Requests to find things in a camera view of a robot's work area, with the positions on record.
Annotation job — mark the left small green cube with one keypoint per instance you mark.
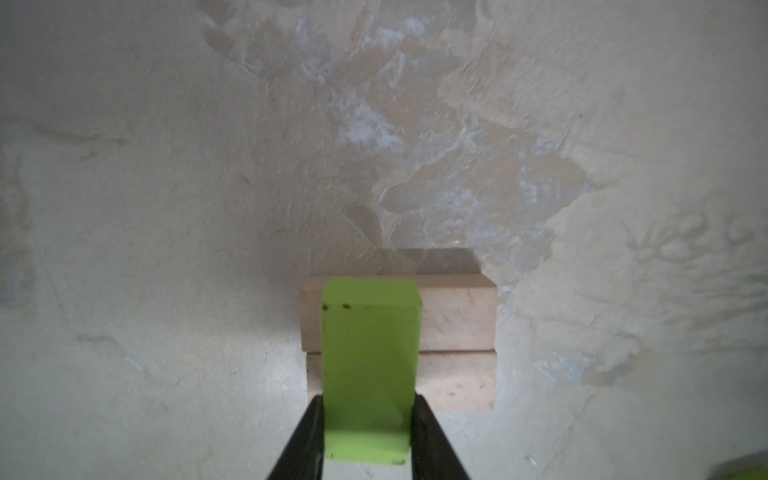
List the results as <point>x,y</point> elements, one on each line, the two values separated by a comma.
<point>753,472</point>

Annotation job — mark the natural wood block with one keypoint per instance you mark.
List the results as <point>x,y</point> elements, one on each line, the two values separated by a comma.
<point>459,312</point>
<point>450,382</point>

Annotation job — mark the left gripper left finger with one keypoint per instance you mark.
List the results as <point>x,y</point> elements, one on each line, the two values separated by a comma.
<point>304,454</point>

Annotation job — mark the long green block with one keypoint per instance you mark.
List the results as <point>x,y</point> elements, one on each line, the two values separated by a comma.
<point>370,333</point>

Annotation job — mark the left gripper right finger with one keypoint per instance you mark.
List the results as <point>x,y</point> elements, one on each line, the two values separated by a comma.
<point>432,456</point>

